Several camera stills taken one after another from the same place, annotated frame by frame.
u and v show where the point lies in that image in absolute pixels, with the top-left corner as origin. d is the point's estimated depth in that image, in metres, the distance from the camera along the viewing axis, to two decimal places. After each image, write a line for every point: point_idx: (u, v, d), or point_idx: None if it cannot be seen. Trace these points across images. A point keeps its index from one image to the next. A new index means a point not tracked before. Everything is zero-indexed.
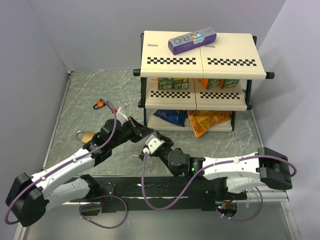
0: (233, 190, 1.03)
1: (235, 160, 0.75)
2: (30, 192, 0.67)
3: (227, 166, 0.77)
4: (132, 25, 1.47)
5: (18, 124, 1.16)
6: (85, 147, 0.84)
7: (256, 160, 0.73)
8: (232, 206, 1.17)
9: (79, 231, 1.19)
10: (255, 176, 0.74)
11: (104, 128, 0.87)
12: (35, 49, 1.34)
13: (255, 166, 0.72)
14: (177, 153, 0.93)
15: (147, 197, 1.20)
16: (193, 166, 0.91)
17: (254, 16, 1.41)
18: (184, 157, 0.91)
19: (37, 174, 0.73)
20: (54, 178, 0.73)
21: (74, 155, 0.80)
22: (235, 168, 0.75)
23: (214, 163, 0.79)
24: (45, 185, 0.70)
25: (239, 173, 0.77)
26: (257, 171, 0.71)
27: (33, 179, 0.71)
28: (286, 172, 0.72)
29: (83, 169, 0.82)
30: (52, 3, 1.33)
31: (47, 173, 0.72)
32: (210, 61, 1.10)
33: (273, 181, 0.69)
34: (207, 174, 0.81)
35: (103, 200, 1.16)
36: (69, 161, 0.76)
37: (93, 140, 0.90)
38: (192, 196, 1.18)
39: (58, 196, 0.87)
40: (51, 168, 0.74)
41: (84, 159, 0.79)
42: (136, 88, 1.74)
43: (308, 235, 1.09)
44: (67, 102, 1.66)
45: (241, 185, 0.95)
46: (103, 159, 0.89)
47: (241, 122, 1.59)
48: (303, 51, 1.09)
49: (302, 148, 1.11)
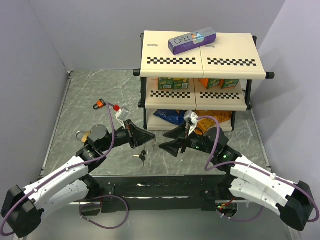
0: (233, 191, 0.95)
1: (271, 176, 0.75)
2: (24, 205, 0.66)
3: (260, 175, 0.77)
4: (132, 25, 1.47)
5: (18, 124, 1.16)
6: (79, 155, 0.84)
7: (292, 189, 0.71)
8: (232, 206, 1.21)
9: (79, 231, 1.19)
10: (278, 200, 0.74)
11: (91, 137, 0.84)
12: (35, 49, 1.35)
13: (287, 193, 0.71)
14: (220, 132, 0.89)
15: (146, 197, 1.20)
16: (226, 153, 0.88)
17: (254, 16, 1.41)
18: (225, 139, 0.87)
19: (30, 185, 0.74)
20: (47, 189, 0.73)
21: (67, 163, 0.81)
22: (267, 182, 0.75)
23: (250, 164, 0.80)
24: (38, 196, 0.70)
25: (265, 189, 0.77)
26: (286, 197, 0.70)
27: (25, 192, 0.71)
28: (307, 217, 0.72)
29: (77, 177, 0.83)
30: (53, 3, 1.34)
31: (39, 185, 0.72)
32: (210, 61, 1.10)
33: (296, 214, 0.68)
34: (234, 169, 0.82)
35: (103, 200, 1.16)
36: (62, 170, 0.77)
37: (86, 146, 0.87)
38: (193, 196, 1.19)
39: (55, 203, 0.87)
40: (44, 179, 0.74)
41: (77, 168, 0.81)
42: (136, 88, 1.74)
43: (308, 235, 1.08)
44: (67, 102, 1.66)
45: (248, 194, 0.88)
46: (98, 165, 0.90)
47: (241, 122, 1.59)
48: (304, 52, 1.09)
49: (302, 148, 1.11)
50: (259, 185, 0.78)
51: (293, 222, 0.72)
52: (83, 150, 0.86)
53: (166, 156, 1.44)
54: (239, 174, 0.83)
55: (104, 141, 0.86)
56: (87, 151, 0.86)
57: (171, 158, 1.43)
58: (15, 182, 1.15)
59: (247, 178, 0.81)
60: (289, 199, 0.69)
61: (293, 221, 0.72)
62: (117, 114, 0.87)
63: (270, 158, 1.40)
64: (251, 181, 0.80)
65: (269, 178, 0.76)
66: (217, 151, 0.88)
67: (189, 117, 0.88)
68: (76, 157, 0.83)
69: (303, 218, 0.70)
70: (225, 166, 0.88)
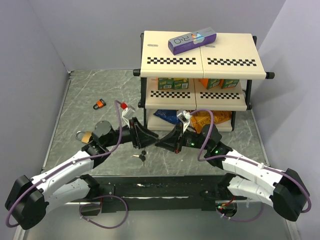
0: (232, 189, 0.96)
1: (259, 166, 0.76)
2: (31, 194, 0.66)
3: (249, 166, 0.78)
4: (133, 25, 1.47)
5: (18, 123, 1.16)
6: (84, 150, 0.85)
7: (280, 176, 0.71)
8: (232, 206, 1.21)
9: (79, 231, 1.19)
10: (268, 190, 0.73)
11: (97, 131, 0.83)
12: (35, 49, 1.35)
13: (275, 180, 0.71)
14: (214, 128, 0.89)
15: (147, 197, 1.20)
16: (218, 149, 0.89)
17: (254, 16, 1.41)
18: (219, 136, 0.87)
19: (37, 176, 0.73)
20: (54, 179, 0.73)
21: (73, 157, 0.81)
22: (255, 172, 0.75)
23: (239, 156, 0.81)
24: (46, 186, 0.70)
25: (255, 179, 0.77)
26: (274, 184, 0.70)
27: (33, 182, 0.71)
28: (299, 206, 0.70)
29: (82, 171, 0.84)
30: (53, 3, 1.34)
31: (47, 175, 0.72)
32: (210, 61, 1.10)
33: (284, 201, 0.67)
34: (225, 162, 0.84)
35: (103, 200, 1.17)
36: (69, 162, 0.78)
37: (91, 142, 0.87)
38: (193, 196, 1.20)
39: (58, 198, 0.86)
40: (51, 170, 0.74)
41: (83, 161, 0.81)
42: (136, 88, 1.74)
43: (308, 235, 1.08)
44: (67, 102, 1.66)
45: (245, 190, 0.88)
46: (103, 161, 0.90)
47: (241, 122, 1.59)
48: (304, 51, 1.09)
49: (302, 148, 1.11)
50: (250, 176, 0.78)
51: (286, 211, 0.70)
52: (88, 146, 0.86)
53: (166, 156, 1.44)
54: (230, 168, 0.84)
55: (110, 135, 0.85)
56: (92, 147, 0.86)
57: (171, 158, 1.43)
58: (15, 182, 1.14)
59: (237, 170, 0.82)
60: (276, 186, 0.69)
61: (285, 210, 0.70)
62: (123, 113, 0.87)
63: (270, 158, 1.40)
64: (242, 173, 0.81)
65: (257, 168, 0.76)
66: (210, 147, 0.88)
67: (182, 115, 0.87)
68: (81, 152, 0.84)
69: (294, 206, 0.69)
70: (216, 160, 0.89)
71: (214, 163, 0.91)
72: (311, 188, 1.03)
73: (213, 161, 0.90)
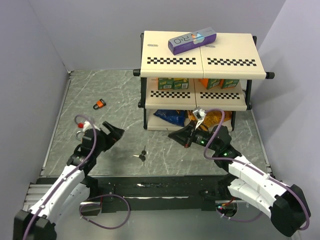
0: (232, 190, 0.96)
1: (265, 176, 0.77)
2: (36, 223, 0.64)
3: (255, 174, 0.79)
4: (132, 25, 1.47)
5: (17, 124, 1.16)
6: (70, 163, 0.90)
7: (283, 190, 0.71)
8: (232, 206, 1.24)
9: (79, 231, 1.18)
10: (269, 201, 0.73)
11: (85, 138, 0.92)
12: (35, 49, 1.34)
13: (277, 193, 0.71)
14: (224, 130, 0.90)
15: (147, 197, 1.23)
16: (229, 153, 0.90)
17: (254, 16, 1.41)
18: (229, 139, 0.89)
19: (34, 206, 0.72)
20: (53, 202, 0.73)
21: (62, 174, 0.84)
22: (260, 181, 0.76)
23: (247, 163, 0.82)
24: (48, 211, 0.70)
25: (258, 188, 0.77)
26: (275, 196, 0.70)
27: (32, 212, 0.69)
28: (296, 224, 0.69)
29: (76, 183, 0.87)
30: (52, 3, 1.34)
31: (44, 201, 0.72)
32: (210, 61, 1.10)
33: (283, 214, 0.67)
34: (232, 166, 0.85)
35: (103, 200, 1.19)
36: (61, 181, 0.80)
37: (75, 154, 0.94)
38: (193, 196, 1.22)
39: (62, 214, 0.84)
40: (47, 195, 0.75)
41: (73, 174, 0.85)
42: (136, 88, 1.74)
43: (308, 235, 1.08)
44: (67, 102, 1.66)
45: (245, 194, 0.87)
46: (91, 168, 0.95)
47: (241, 122, 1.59)
48: (304, 52, 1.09)
49: (302, 148, 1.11)
50: (253, 185, 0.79)
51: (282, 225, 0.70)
52: (72, 159, 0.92)
53: (166, 156, 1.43)
54: (236, 172, 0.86)
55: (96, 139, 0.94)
56: (76, 158, 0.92)
57: (171, 158, 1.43)
58: (15, 182, 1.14)
59: (242, 176, 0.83)
60: (277, 198, 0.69)
61: (283, 223, 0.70)
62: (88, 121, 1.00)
63: (270, 158, 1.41)
64: (247, 180, 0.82)
65: (263, 178, 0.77)
66: (218, 147, 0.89)
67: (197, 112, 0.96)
68: (68, 167, 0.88)
69: (291, 222, 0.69)
70: (224, 162, 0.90)
71: (220, 164, 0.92)
72: (312, 188, 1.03)
73: (220, 162, 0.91)
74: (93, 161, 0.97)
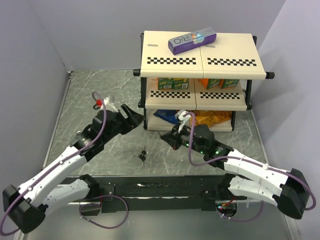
0: (233, 190, 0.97)
1: (264, 167, 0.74)
2: (19, 205, 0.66)
3: (253, 167, 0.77)
4: (132, 26, 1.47)
5: (18, 124, 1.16)
6: (74, 144, 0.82)
7: (285, 178, 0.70)
8: (232, 206, 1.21)
9: (79, 231, 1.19)
10: (273, 191, 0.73)
11: (95, 119, 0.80)
12: (35, 49, 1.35)
13: (281, 182, 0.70)
14: (204, 128, 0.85)
15: (147, 197, 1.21)
16: (218, 149, 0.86)
17: (254, 16, 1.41)
18: (211, 135, 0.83)
19: (24, 184, 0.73)
20: (42, 186, 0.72)
21: (61, 156, 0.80)
22: (260, 173, 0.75)
23: (242, 157, 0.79)
24: (33, 194, 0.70)
25: (260, 180, 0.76)
26: (281, 186, 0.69)
27: (20, 191, 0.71)
28: (304, 205, 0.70)
29: (75, 167, 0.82)
30: (52, 3, 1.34)
31: (33, 183, 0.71)
32: (210, 61, 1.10)
33: (291, 203, 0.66)
34: (227, 164, 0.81)
35: (103, 200, 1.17)
36: (56, 164, 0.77)
37: (83, 133, 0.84)
38: (193, 196, 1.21)
39: (57, 200, 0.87)
40: (38, 176, 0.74)
41: (72, 159, 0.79)
42: (136, 88, 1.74)
43: (307, 235, 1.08)
44: (67, 102, 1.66)
45: (246, 190, 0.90)
46: (97, 152, 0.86)
47: (241, 122, 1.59)
48: (304, 51, 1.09)
49: (302, 148, 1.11)
50: (254, 178, 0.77)
51: (291, 212, 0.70)
52: (78, 139, 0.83)
53: (166, 156, 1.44)
54: (233, 168, 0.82)
55: (107, 124, 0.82)
56: (82, 139, 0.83)
57: (171, 158, 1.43)
58: (15, 182, 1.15)
59: (241, 171, 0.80)
60: (283, 187, 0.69)
61: (290, 210, 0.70)
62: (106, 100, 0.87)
63: (270, 158, 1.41)
64: (246, 174, 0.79)
65: (262, 169, 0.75)
66: (206, 147, 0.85)
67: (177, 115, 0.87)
68: (70, 148, 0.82)
69: (300, 207, 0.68)
70: (217, 161, 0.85)
71: (214, 164, 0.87)
72: (312, 188, 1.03)
73: (213, 162, 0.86)
74: (101, 145, 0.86)
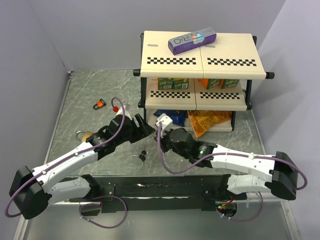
0: (232, 189, 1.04)
1: (250, 156, 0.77)
2: (32, 187, 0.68)
3: (239, 159, 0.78)
4: (133, 26, 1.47)
5: (18, 124, 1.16)
6: (89, 141, 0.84)
7: (272, 162, 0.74)
8: (232, 206, 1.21)
9: (79, 231, 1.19)
10: (264, 178, 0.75)
11: (114, 121, 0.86)
12: (35, 49, 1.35)
13: (270, 167, 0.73)
14: (181, 131, 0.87)
15: (147, 197, 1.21)
16: (202, 149, 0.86)
17: (254, 16, 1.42)
18: (188, 136, 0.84)
19: (38, 167, 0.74)
20: (55, 172, 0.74)
21: (76, 148, 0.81)
22: (248, 164, 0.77)
23: (227, 152, 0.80)
24: (46, 178, 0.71)
25: (249, 170, 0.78)
26: (270, 172, 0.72)
27: (34, 173, 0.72)
28: (294, 184, 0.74)
29: (85, 162, 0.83)
30: (52, 3, 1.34)
31: (48, 168, 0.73)
32: (210, 61, 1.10)
33: (283, 186, 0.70)
34: (214, 161, 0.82)
35: (103, 200, 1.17)
36: (72, 154, 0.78)
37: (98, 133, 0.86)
38: (193, 195, 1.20)
39: (60, 192, 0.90)
40: (53, 162, 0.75)
41: (86, 153, 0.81)
42: (136, 88, 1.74)
43: (308, 235, 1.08)
44: (67, 102, 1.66)
45: (242, 186, 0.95)
46: (107, 153, 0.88)
47: (241, 122, 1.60)
48: (304, 51, 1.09)
49: (302, 148, 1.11)
50: (243, 169, 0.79)
51: (285, 194, 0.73)
52: (93, 137, 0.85)
53: (166, 156, 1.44)
54: (220, 165, 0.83)
55: (123, 128, 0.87)
56: (97, 138, 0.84)
57: (171, 158, 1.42)
58: None
59: (229, 165, 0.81)
60: (272, 173, 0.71)
61: (284, 193, 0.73)
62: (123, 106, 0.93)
63: None
64: (234, 168, 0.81)
65: (248, 158, 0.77)
66: (187, 150, 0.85)
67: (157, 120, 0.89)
68: (85, 143, 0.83)
69: (291, 187, 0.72)
70: (204, 161, 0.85)
71: (202, 164, 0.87)
72: (312, 188, 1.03)
73: (200, 163, 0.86)
74: (112, 147, 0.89)
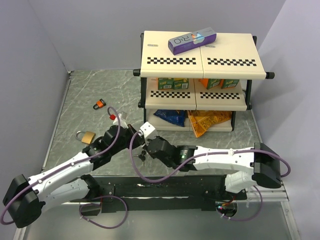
0: (230, 189, 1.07)
1: (230, 152, 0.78)
2: (27, 195, 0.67)
3: (220, 157, 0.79)
4: (132, 26, 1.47)
5: (18, 124, 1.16)
6: (85, 152, 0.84)
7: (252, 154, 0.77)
8: (232, 206, 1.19)
9: (80, 231, 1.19)
10: (247, 171, 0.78)
11: (108, 132, 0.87)
12: (35, 49, 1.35)
13: (250, 160, 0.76)
14: (157, 140, 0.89)
15: (147, 197, 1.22)
16: (183, 153, 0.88)
17: (253, 17, 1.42)
18: (164, 144, 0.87)
19: (35, 176, 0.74)
20: (51, 181, 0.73)
21: (72, 158, 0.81)
22: (229, 160, 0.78)
23: (207, 152, 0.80)
24: (41, 188, 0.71)
25: (232, 166, 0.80)
26: (251, 165, 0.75)
27: (30, 181, 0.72)
28: (277, 172, 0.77)
29: (80, 173, 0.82)
30: (52, 3, 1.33)
31: (44, 177, 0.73)
32: (210, 61, 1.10)
33: (265, 176, 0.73)
34: (197, 163, 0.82)
35: (103, 200, 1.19)
36: (68, 164, 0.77)
37: (94, 144, 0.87)
38: (193, 195, 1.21)
39: (55, 198, 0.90)
40: (49, 171, 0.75)
41: (82, 163, 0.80)
42: (136, 88, 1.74)
43: (308, 235, 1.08)
44: (67, 102, 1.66)
45: (236, 183, 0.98)
46: (102, 164, 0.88)
47: (241, 122, 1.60)
48: (304, 51, 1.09)
49: (302, 148, 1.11)
50: (226, 166, 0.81)
51: (270, 183, 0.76)
52: (89, 148, 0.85)
53: None
54: (203, 166, 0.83)
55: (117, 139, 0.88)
56: (93, 148, 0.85)
57: None
58: None
59: (211, 165, 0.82)
60: (253, 166, 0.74)
61: (268, 182, 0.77)
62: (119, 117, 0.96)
63: None
64: (216, 166, 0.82)
65: (229, 155, 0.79)
66: (167, 157, 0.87)
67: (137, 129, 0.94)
68: (81, 153, 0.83)
69: (274, 175, 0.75)
70: (187, 165, 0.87)
71: (186, 169, 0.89)
72: (312, 187, 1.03)
73: (184, 167, 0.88)
74: (107, 158, 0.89)
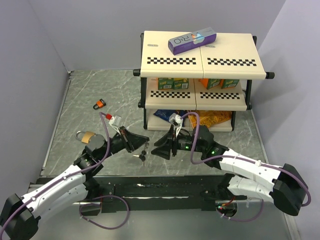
0: (232, 189, 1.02)
1: (257, 163, 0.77)
2: (21, 213, 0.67)
3: (246, 164, 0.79)
4: (132, 26, 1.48)
5: (18, 124, 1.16)
6: (76, 164, 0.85)
7: (277, 172, 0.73)
8: (232, 206, 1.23)
9: (80, 231, 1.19)
10: (267, 186, 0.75)
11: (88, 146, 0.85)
12: (35, 50, 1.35)
13: (273, 176, 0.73)
14: (205, 129, 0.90)
15: (146, 197, 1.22)
16: (214, 150, 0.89)
17: (254, 17, 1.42)
18: (210, 135, 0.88)
19: (27, 194, 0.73)
20: (45, 197, 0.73)
21: (64, 172, 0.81)
22: (253, 170, 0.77)
23: (236, 156, 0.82)
24: (36, 204, 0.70)
25: (254, 177, 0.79)
26: (273, 181, 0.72)
27: (24, 200, 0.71)
28: (299, 199, 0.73)
29: (74, 185, 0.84)
30: (52, 3, 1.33)
31: (37, 193, 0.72)
32: (210, 61, 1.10)
33: (284, 197, 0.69)
34: (222, 162, 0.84)
35: (103, 200, 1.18)
36: (60, 179, 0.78)
37: (84, 155, 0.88)
38: (193, 196, 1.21)
39: (52, 209, 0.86)
40: (42, 187, 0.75)
41: (74, 176, 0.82)
42: (137, 88, 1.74)
43: (308, 235, 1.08)
44: (67, 102, 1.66)
45: (244, 188, 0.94)
46: (94, 173, 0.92)
47: (241, 122, 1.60)
48: (304, 52, 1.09)
49: (302, 148, 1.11)
50: (248, 174, 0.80)
51: (287, 206, 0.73)
52: (80, 159, 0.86)
53: None
54: (228, 167, 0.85)
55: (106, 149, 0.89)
56: (84, 160, 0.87)
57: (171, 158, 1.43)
58: (15, 182, 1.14)
59: (235, 169, 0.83)
60: (275, 182, 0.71)
61: (285, 204, 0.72)
62: (111, 121, 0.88)
63: (270, 158, 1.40)
64: (240, 172, 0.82)
65: (255, 165, 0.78)
66: (204, 147, 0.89)
67: (173, 118, 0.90)
68: (73, 167, 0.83)
69: (294, 201, 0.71)
70: (213, 161, 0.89)
71: (211, 164, 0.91)
72: (312, 188, 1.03)
73: (210, 162, 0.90)
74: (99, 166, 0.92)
